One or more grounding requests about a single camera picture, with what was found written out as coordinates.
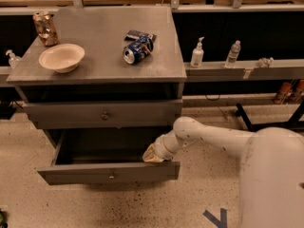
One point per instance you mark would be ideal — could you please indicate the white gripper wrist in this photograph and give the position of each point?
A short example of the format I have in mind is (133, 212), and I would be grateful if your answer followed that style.
(161, 143)

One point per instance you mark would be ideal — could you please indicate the grey drawer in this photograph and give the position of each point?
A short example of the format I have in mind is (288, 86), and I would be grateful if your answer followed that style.
(115, 114)
(107, 155)

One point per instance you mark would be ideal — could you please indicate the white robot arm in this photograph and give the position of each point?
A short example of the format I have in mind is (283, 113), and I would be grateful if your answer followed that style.
(271, 174)

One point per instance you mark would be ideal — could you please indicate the grey top drawer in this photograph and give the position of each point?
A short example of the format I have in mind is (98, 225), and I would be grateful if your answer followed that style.
(115, 114)

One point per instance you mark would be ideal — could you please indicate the grey drawer cabinet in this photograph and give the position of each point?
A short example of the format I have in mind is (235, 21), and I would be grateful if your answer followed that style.
(103, 75)

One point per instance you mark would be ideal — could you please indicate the blue pepsi can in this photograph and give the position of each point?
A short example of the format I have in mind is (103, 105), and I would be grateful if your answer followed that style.
(138, 50)

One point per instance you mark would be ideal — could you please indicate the white pump bottle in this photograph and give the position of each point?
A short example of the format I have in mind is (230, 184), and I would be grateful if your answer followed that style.
(197, 54)

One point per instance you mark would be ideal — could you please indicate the dark snack packet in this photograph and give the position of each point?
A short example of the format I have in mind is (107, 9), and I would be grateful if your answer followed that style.
(135, 34)

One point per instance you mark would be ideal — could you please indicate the white bowl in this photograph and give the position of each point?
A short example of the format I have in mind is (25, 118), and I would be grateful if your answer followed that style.
(62, 58)

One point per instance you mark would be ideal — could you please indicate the clear water bottle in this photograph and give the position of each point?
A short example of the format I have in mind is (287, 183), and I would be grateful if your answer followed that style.
(233, 54)

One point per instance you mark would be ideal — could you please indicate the crumpled plastic wrapper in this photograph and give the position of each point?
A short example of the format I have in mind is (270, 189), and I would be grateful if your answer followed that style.
(265, 62)

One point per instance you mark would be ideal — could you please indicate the orange bottle left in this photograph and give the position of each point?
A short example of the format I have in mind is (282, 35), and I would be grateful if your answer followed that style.
(282, 93)

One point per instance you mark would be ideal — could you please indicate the orange bottle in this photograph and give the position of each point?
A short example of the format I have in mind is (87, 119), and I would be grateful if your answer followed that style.
(282, 93)
(297, 91)

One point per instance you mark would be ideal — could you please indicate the orange bottle right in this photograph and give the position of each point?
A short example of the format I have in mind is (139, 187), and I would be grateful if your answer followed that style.
(297, 91)

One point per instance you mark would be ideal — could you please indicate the clear pump bottle left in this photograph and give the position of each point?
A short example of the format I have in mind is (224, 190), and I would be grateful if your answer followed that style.
(13, 59)

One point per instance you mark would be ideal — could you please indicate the orange soda can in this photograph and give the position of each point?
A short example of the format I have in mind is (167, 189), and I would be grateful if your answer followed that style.
(45, 28)

